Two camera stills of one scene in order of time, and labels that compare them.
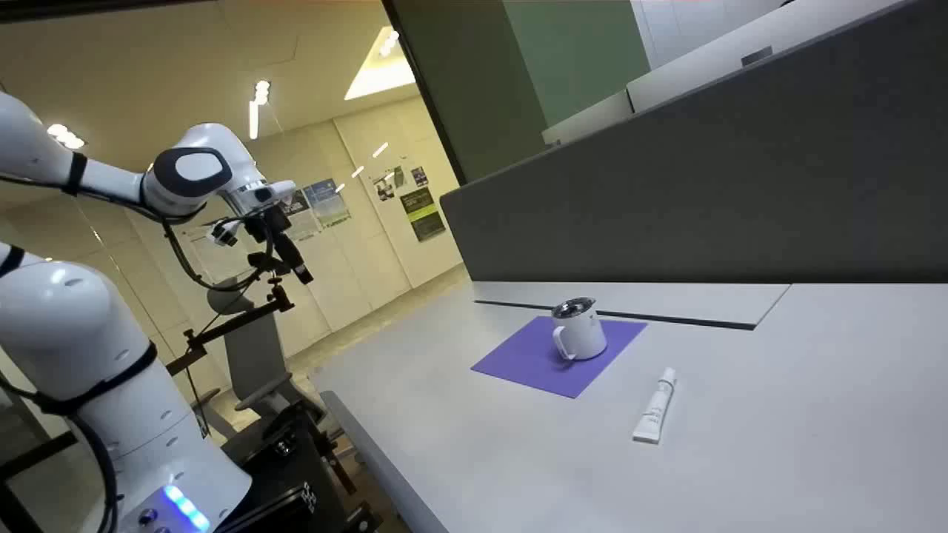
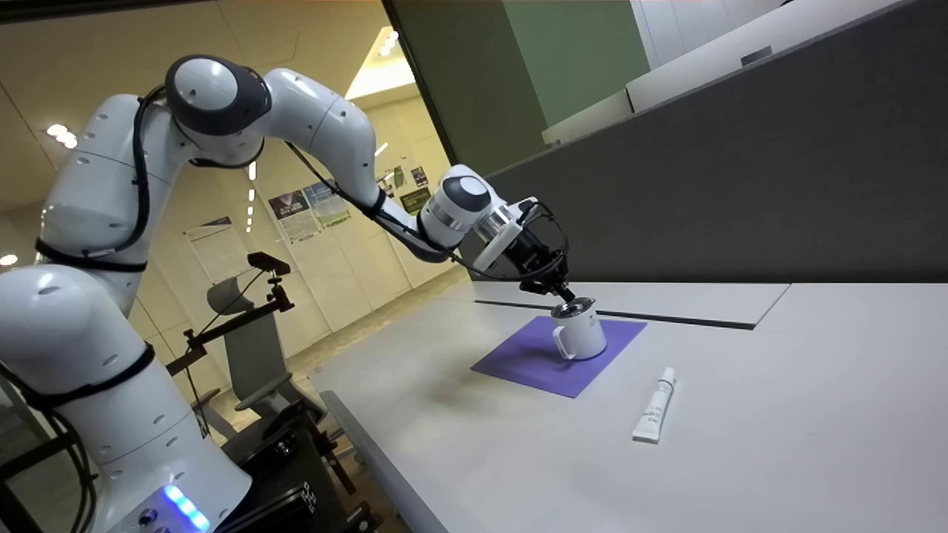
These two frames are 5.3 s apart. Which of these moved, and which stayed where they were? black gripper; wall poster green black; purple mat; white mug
Moved: black gripper
Stayed: white mug; wall poster green black; purple mat
